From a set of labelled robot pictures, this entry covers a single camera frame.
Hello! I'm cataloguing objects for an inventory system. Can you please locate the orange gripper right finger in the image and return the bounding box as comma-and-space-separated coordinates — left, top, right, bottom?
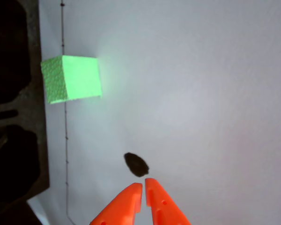
144, 178, 192, 225

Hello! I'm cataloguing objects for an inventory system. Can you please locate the white sheet with drawn rectangle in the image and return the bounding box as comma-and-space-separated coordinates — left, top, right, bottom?
25, 0, 281, 225

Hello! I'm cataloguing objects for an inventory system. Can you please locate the green textured foam block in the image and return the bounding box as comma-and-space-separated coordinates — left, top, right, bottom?
40, 55, 103, 105

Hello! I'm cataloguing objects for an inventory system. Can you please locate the black moulded tray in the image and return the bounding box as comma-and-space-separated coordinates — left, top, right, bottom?
0, 0, 50, 213

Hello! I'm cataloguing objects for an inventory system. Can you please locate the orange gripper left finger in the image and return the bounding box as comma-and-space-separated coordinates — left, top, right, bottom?
89, 182, 143, 225

